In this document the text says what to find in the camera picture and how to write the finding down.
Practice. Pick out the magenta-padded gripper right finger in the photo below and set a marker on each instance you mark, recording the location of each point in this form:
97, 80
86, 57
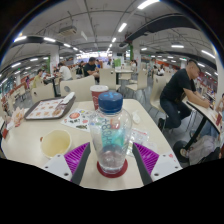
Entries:
164, 165

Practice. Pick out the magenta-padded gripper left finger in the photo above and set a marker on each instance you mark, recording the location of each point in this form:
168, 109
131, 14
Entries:
58, 165

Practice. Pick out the clear blue-capped water bottle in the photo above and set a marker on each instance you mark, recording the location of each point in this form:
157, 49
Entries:
110, 133

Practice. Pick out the cream plastic cup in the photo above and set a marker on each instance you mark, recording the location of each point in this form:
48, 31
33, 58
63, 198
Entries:
55, 143

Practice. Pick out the printed sticker sheet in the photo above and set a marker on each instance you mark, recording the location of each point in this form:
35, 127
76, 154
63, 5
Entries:
76, 118

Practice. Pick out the flat round red coaster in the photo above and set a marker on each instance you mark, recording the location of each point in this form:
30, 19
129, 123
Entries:
112, 175

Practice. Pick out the small white plastic packet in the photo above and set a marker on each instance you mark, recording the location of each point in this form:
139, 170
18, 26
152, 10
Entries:
136, 117

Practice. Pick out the brown food tray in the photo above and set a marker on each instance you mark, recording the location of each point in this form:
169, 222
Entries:
43, 109

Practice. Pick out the neighbouring beige table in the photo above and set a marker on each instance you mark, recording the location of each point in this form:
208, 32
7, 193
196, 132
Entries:
203, 113

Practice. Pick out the white crumpled napkin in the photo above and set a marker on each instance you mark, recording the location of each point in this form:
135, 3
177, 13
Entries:
68, 97

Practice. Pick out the beige chair with hole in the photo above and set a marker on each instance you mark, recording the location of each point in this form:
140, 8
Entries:
78, 88
42, 93

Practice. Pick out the red paper cup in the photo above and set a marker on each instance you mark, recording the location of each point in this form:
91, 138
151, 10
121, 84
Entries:
95, 98

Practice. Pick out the person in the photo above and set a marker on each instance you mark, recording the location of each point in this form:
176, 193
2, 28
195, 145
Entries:
64, 72
37, 79
178, 90
90, 69

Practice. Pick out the beige chairs group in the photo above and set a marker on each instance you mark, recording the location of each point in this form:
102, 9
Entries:
108, 78

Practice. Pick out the ceiling lights group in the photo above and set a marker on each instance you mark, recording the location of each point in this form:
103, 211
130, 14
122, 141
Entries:
20, 38

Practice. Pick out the ceiling air conditioner unit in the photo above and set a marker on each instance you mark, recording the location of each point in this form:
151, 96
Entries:
67, 30

